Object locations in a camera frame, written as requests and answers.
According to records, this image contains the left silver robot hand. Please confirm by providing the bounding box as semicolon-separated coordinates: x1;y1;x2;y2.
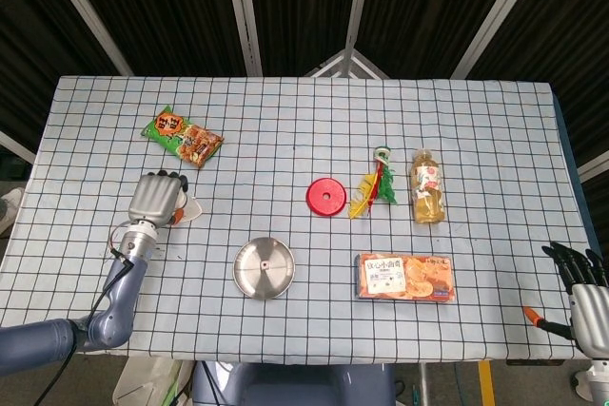
127;170;189;227

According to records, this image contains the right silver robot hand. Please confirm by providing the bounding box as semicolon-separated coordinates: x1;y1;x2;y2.
522;241;609;360

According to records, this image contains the white paper cup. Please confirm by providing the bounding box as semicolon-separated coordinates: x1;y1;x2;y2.
173;189;204;224

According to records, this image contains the steel round plate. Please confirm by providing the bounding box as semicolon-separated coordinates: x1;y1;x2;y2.
232;236;296;301

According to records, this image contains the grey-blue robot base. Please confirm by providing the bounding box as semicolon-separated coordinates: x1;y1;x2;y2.
192;361;396;406

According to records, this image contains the green snack bag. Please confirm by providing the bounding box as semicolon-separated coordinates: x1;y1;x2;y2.
140;105;226;170

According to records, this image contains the white sneaker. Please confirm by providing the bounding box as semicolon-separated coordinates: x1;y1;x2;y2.
0;186;25;236

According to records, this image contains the blue checkered tablecloth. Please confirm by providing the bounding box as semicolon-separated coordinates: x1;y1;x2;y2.
0;75;601;362

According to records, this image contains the dark blue under cloth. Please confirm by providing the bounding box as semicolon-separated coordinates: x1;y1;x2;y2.
551;89;601;248

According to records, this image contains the orange blue cookie box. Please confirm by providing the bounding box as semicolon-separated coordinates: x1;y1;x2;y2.
355;252;456;304

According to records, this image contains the red plastic disc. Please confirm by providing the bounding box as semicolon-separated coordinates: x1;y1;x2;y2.
305;177;348;219

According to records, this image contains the amber tea bottle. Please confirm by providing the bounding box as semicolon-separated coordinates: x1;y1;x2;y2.
410;147;447;225

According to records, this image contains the colourful feather shuttlecock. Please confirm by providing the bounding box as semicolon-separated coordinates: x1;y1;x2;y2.
348;145;399;221

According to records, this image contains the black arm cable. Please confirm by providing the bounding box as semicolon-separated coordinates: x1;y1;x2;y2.
32;246;137;406

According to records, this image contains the white metal frame bar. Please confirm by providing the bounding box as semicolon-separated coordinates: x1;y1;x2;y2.
578;148;609;184
0;129;37;164

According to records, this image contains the white metal frame post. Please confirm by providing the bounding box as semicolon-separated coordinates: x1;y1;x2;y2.
222;0;264;77
36;0;134;77
450;0;556;80
342;0;375;53

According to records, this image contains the white triangular frame brace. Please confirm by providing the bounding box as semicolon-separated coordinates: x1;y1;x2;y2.
304;48;391;80

